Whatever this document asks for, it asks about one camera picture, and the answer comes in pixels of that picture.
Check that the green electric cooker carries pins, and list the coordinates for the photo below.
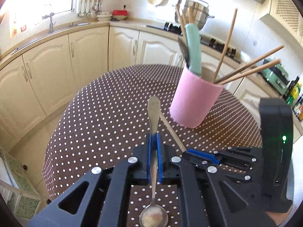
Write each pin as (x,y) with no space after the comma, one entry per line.
(277,77)

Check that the person left hand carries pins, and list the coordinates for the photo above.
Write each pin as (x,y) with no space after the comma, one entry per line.
(278,218)

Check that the brown polka dot tablecloth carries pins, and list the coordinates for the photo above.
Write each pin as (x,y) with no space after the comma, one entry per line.
(108,118)

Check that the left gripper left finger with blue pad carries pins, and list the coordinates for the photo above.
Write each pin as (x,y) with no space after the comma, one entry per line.
(116,183)

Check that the white metal shelf rack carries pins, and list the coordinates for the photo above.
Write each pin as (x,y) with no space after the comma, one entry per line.
(16,190)

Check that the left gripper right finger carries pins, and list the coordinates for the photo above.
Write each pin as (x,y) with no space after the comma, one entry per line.
(192,184)

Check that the bottles on counter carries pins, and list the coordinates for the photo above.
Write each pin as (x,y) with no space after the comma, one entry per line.
(293,98)

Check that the red bowl on counter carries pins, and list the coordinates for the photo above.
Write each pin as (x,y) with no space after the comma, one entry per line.
(119,14)

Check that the white plates on counter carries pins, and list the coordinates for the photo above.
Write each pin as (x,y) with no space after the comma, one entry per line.
(104,17)

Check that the stainless steel steamer pot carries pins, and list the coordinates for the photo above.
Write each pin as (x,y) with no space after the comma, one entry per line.
(200,11)

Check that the mint green knife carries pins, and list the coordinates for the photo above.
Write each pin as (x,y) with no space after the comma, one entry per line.
(193,42)

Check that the steel sink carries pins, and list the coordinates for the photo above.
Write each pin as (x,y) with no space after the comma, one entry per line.
(61,28)

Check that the black gas stove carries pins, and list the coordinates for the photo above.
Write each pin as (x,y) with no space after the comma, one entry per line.
(206,40)

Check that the steel spoon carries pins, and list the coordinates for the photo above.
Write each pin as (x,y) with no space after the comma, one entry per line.
(153,214)

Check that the lower cream cabinets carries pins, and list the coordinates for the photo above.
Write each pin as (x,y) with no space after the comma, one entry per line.
(41,79)

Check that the chrome kitchen faucet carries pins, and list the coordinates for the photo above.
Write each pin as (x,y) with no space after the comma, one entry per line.
(52,23)

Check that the curved wooden chopstick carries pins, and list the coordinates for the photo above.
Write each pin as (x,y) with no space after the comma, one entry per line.
(172,132)

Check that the pink utensil cup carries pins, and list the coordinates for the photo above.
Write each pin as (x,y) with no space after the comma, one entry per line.
(194,97)

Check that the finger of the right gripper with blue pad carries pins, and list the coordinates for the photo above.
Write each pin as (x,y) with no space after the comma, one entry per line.
(200,159)

